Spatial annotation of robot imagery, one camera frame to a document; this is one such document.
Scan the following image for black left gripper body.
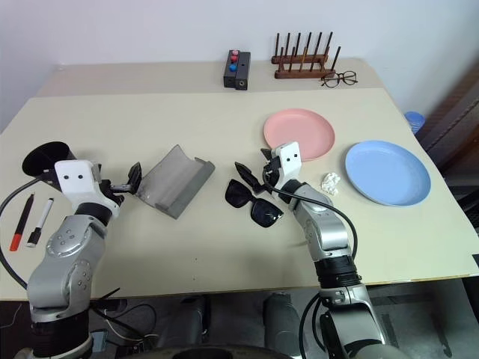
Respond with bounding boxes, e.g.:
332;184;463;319
97;178;132;205

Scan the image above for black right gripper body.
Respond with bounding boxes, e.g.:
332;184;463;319
261;156;284;188

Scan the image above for black sunglasses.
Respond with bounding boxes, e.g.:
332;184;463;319
224;178;284;227

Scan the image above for grey open glasses case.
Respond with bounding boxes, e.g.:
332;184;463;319
134;144;216;220

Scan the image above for pink plate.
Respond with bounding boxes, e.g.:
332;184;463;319
263;108;336;162

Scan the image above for crumpled white paper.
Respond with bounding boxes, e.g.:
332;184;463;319
320;171;341;197

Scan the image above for black round pen cup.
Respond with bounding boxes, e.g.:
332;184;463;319
22;141;78;184

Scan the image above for white and black marker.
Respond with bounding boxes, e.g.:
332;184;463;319
25;197;55;248

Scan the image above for brown wooden peg rack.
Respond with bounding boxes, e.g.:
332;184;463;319
271;31;342;80

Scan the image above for black box with coloured buttons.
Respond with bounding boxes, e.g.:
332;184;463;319
223;49;240;89

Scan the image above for red and black marker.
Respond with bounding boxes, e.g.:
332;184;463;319
9;193;36;252

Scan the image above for clear thin-framed eyeglasses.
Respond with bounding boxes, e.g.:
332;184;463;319
320;70;359;89

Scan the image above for blue plate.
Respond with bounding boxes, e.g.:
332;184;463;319
344;140;432;207

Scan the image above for dark grey rounded shape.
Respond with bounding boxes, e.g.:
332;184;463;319
178;295;211;352
263;293;301;352

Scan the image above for dark brown furniture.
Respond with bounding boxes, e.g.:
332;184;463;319
415;55;479;240

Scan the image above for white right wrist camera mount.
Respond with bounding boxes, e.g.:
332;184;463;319
275;141;302;188

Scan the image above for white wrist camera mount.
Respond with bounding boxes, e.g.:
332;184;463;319
275;141;302;188
54;159;121;220

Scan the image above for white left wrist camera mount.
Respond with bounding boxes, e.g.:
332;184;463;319
54;159;121;220

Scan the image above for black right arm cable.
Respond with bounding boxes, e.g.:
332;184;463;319
267;186;361;359

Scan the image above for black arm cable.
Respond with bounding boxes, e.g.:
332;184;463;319
0;175;49;291
267;186;361;359

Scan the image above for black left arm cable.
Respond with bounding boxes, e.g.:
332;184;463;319
0;175;49;291

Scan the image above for black cable bundle under table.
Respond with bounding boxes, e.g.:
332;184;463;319
88;286;160;347

